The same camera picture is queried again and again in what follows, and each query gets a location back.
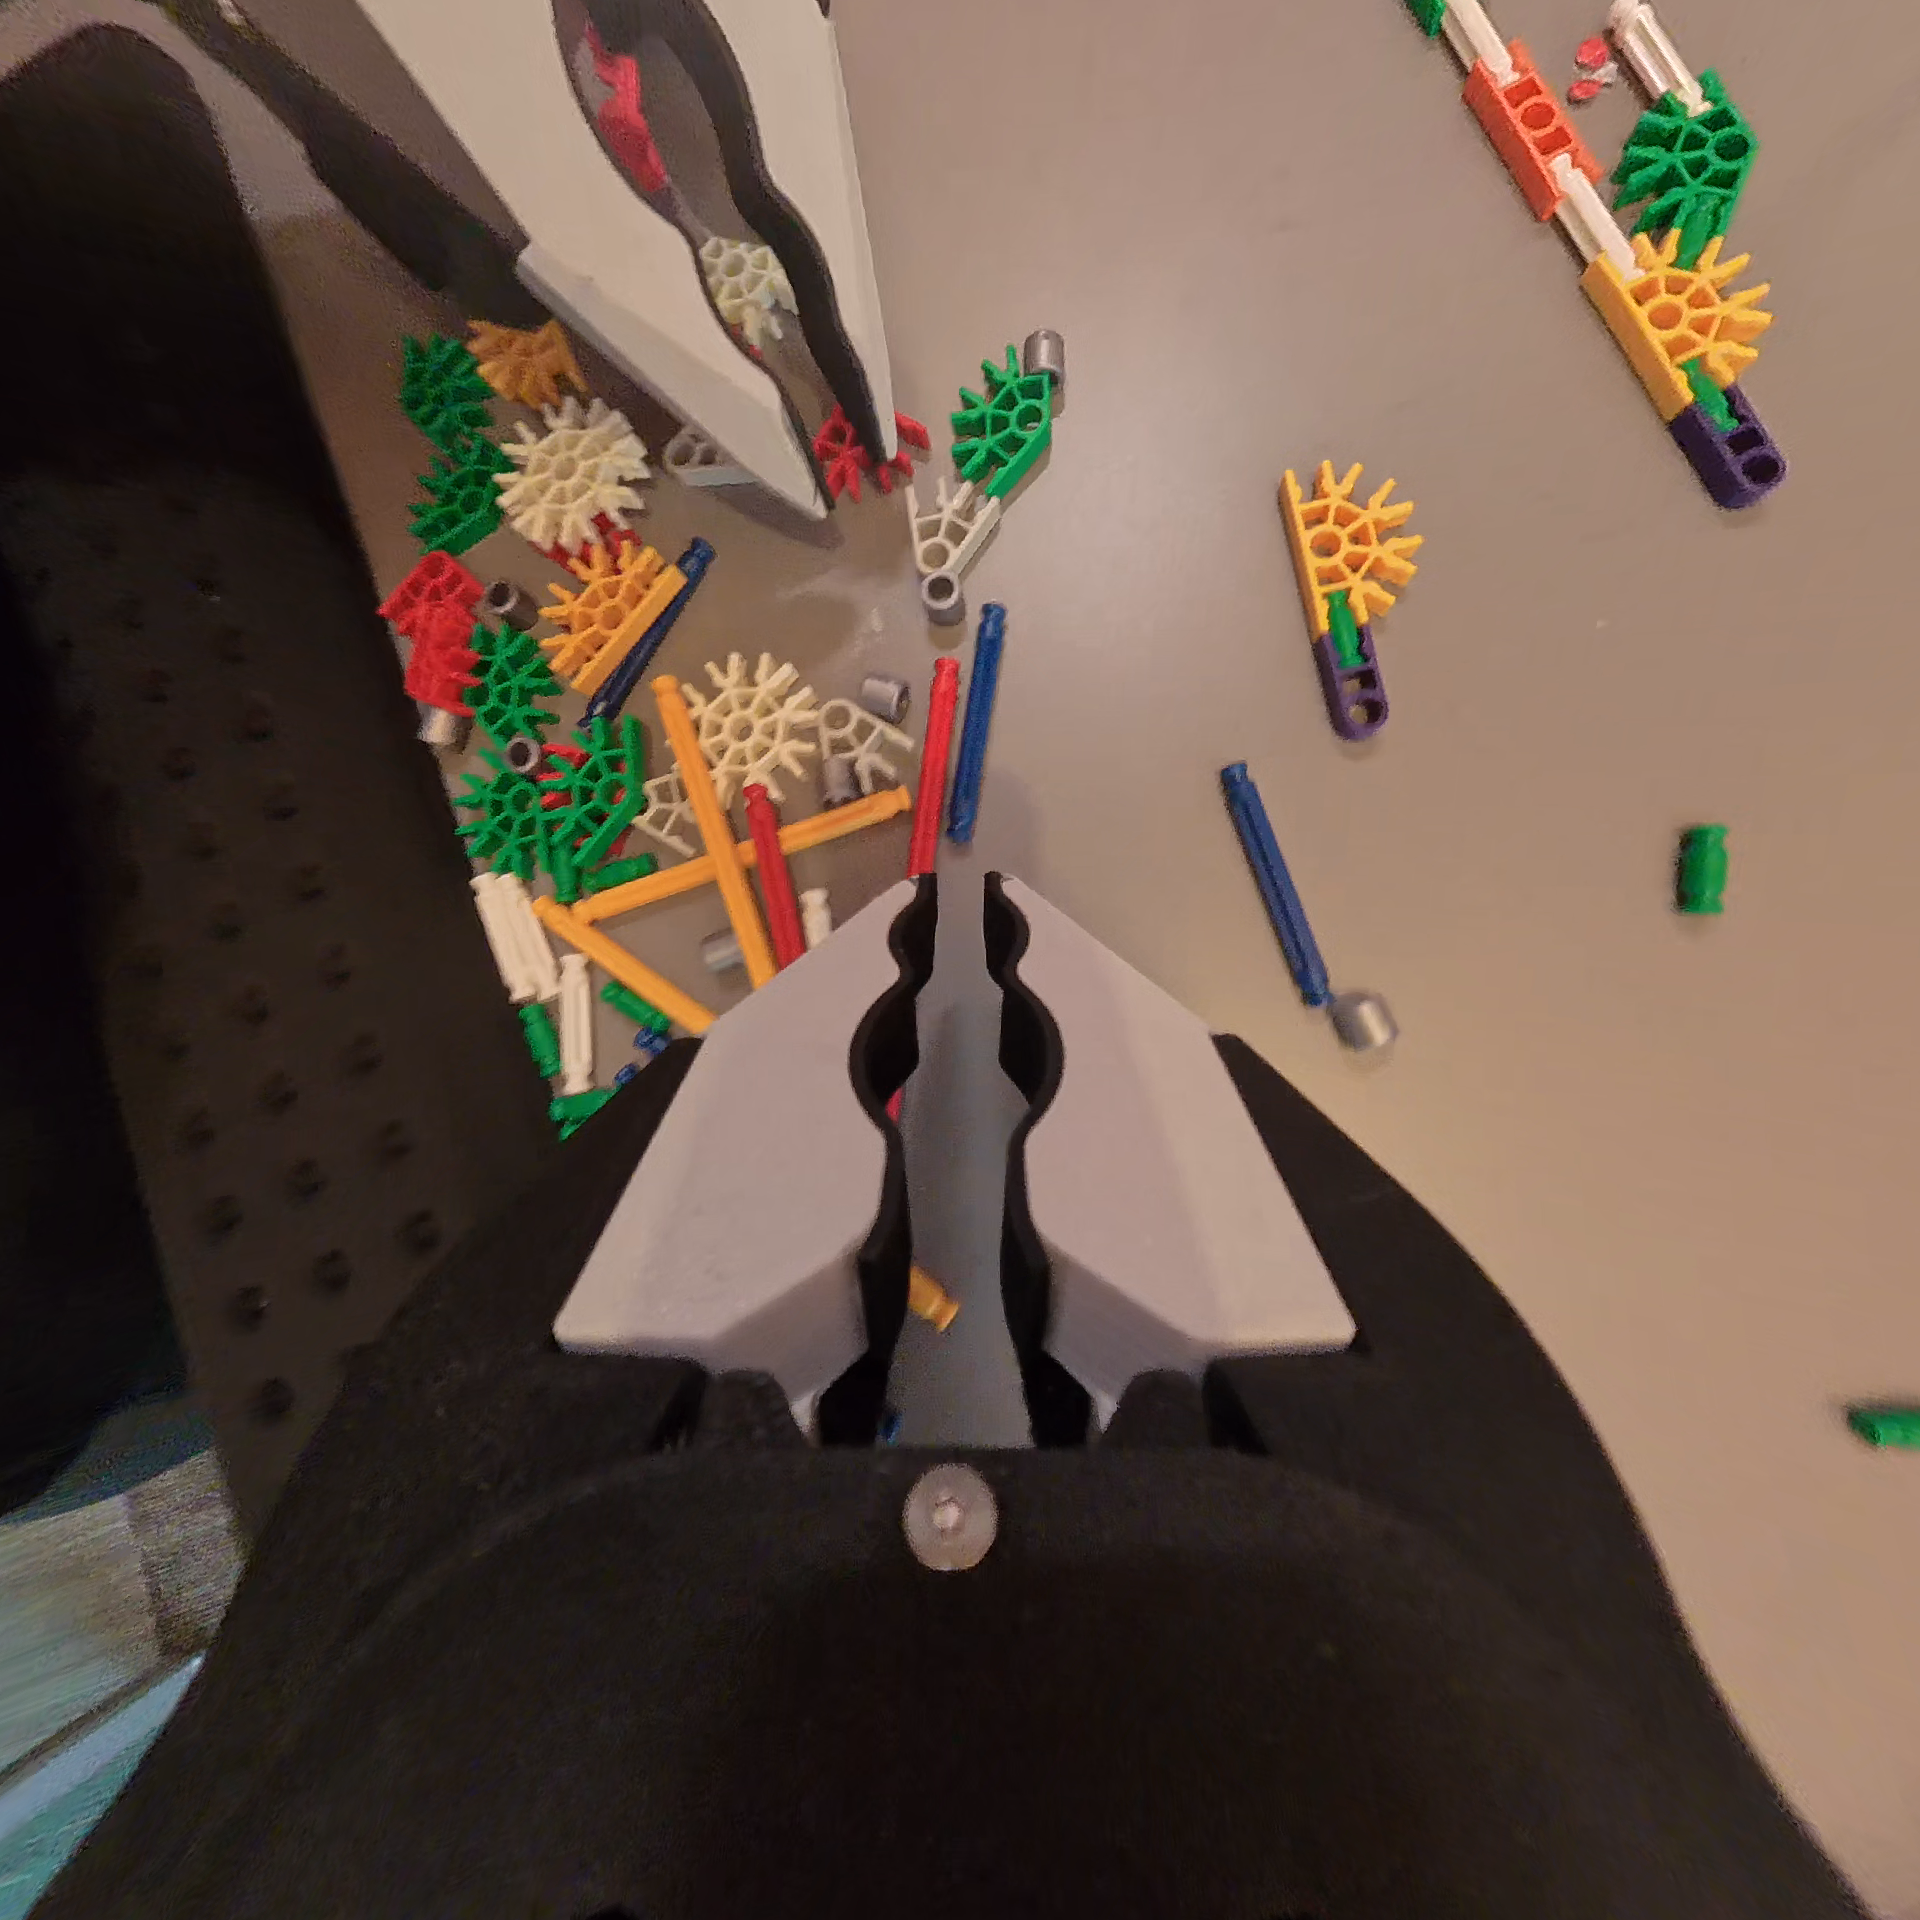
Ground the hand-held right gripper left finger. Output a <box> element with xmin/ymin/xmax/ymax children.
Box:
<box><xmin>552</xmin><ymin>874</ymin><xmax>940</xmax><ymax>1444</ymax></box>

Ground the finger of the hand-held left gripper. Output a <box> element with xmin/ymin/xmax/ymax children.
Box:
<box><xmin>360</xmin><ymin>0</ymin><xmax>833</xmax><ymax>519</ymax></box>
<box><xmin>681</xmin><ymin>0</ymin><xmax>901</xmax><ymax>456</ymax></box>

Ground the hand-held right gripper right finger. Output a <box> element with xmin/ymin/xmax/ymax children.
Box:
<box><xmin>978</xmin><ymin>874</ymin><xmax>1358</xmax><ymax>1444</ymax></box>

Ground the pile of colourful toy pieces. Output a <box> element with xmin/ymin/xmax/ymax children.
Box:
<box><xmin>374</xmin><ymin>22</ymin><xmax>1073</xmax><ymax>1330</ymax></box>

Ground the purple clip connector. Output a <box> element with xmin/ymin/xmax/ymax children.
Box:
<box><xmin>1319</xmin><ymin>630</ymin><xmax>1394</xmax><ymax>743</ymax></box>

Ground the yellow half-circle connector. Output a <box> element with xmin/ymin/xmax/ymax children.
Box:
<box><xmin>1277</xmin><ymin>462</ymin><xmax>1424</xmax><ymax>638</ymax></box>

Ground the dark blue rod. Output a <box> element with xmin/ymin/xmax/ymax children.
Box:
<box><xmin>1218</xmin><ymin>763</ymin><xmax>1333</xmax><ymax>1011</ymax></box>

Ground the black perforated office chair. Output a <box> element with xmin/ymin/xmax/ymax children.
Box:
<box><xmin>0</xmin><ymin>22</ymin><xmax>564</xmax><ymax>1518</ymax></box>

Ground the assembled multicolour toy model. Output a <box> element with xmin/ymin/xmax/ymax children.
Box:
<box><xmin>1402</xmin><ymin>0</ymin><xmax>1788</xmax><ymax>511</ymax></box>

